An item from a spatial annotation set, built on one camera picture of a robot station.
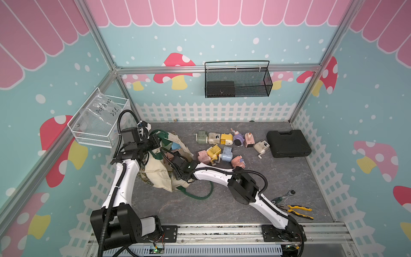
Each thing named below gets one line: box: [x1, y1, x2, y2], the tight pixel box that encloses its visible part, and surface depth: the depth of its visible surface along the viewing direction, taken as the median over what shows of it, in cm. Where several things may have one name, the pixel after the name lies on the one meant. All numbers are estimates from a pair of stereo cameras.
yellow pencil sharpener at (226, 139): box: [219, 133, 233, 146], surface depth 108 cm
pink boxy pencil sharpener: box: [197, 149, 211, 165], surface depth 98 cm
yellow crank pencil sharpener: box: [206, 144, 222, 164], surface depth 101 cm
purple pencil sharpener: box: [233, 133, 246, 148], surface depth 105 cm
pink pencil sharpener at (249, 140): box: [244, 132, 256, 148], surface depth 105 cm
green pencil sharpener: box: [193, 130, 208, 145], surface depth 108 cm
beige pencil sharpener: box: [208, 132, 221, 145], surface depth 108 cm
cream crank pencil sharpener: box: [253, 139, 271, 160], surface depth 104 cm
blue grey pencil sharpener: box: [218, 146, 234, 164], surface depth 99 cm
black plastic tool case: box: [266, 129, 312, 158], surface depth 103 cm
